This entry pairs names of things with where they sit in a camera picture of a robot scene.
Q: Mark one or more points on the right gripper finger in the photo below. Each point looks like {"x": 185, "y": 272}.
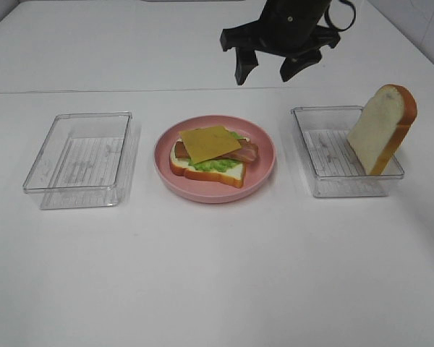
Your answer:
{"x": 292, "y": 66}
{"x": 246, "y": 61}

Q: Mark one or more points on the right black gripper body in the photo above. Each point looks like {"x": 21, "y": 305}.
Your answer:
{"x": 284, "y": 28}

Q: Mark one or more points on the yellow cheese slice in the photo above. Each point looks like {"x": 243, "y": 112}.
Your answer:
{"x": 208, "y": 143}

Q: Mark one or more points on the green lettuce leaf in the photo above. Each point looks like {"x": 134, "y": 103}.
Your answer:
{"x": 214, "y": 149}

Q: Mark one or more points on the bread slice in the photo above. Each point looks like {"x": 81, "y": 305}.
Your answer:
{"x": 382, "y": 126}
{"x": 217, "y": 175}

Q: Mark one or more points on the brown bacon strip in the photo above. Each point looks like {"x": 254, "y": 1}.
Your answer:
{"x": 180, "y": 150}

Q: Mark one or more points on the right clear plastic tray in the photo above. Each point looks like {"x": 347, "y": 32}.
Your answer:
{"x": 331, "y": 167}

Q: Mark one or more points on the clear plastic tray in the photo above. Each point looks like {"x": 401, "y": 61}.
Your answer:
{"x": 331, "y": 167}
{"x": 86, "y": 160}

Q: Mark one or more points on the pink round plate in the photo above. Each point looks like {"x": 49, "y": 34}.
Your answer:
{"x": 209, "y": 191}

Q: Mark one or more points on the left clear plastic tray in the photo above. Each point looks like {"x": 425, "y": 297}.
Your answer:
{"x": 86, "y": 160}

